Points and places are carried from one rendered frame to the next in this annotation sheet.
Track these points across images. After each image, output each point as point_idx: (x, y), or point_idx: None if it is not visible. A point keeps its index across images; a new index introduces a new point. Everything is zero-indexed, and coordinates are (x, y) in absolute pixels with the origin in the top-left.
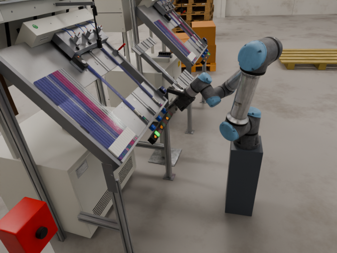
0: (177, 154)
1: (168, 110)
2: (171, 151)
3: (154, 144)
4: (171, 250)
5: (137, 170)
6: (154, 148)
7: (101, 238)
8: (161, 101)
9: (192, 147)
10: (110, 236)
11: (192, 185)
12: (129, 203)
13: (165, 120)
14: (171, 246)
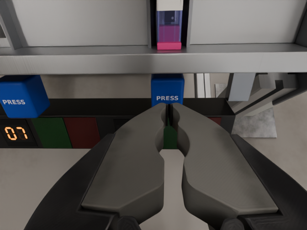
0: (255, 133)
1: (227, 109)
2: (262, 118)
3: (199, 90)
4: (46, 185)
5: (187, 75)
6: (194, 93)
7: (49, 85)
8: (251, 8)
9: (295, 158)
10: (55, 94)
11: (177, 187)
12: (113, 93)
13: (96, 130)
14: (53, 183)
